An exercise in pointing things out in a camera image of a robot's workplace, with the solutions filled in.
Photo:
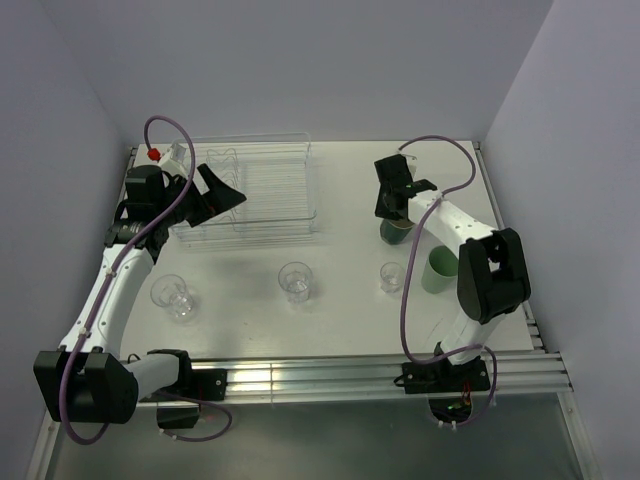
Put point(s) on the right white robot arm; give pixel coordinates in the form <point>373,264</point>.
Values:
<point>492,278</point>

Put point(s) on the dark teal mug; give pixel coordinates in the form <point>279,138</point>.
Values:
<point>394,232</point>

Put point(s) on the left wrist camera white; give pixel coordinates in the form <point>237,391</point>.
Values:
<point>172,161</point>

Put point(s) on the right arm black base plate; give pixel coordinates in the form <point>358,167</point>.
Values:
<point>444,377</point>

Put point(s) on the black box under left base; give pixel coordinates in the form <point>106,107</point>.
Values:
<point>177,418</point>

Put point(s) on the clear acrylic dish rack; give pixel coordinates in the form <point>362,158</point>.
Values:
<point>275,172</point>

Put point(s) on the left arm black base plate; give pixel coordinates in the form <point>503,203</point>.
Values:
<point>204,384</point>

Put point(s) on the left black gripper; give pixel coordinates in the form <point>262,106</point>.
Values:
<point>219,198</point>

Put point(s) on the small clear glass right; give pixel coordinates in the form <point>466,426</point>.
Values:
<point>392,276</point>

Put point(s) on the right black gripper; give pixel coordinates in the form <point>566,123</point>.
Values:
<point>380,209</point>

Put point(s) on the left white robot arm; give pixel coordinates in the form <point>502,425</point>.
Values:
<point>84,380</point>

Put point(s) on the aluminium rail frame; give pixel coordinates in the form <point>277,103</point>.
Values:
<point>342,344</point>

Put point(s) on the clear glass left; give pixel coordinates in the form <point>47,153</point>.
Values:
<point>171,294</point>

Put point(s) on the light green plastic cup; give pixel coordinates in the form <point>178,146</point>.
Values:
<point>440,271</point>

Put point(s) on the clear glass centre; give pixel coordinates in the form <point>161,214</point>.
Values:
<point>296,280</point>

